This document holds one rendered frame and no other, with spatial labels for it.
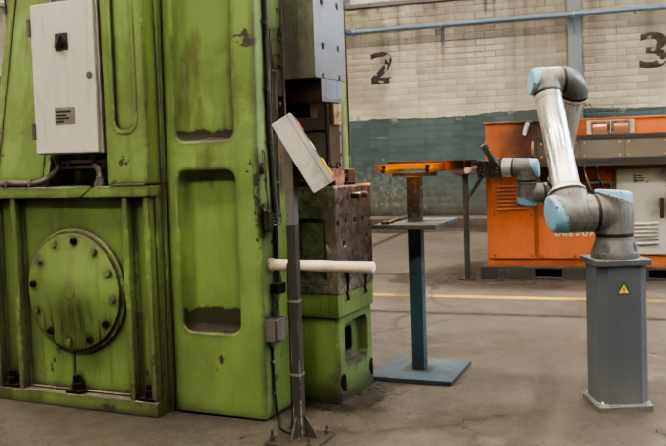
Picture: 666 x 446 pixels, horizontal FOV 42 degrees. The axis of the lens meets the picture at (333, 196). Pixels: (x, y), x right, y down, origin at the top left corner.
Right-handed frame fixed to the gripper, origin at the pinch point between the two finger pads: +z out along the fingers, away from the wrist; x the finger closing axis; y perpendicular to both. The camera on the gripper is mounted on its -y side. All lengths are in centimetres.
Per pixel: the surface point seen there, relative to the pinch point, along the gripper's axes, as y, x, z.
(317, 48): -48, -72, 43
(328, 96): -29, -64, 42
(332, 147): -7, -31, 53
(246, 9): -61, -99, 62
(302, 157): -5, -130, 25
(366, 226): 28, -42, 32
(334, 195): 12, -74, 35
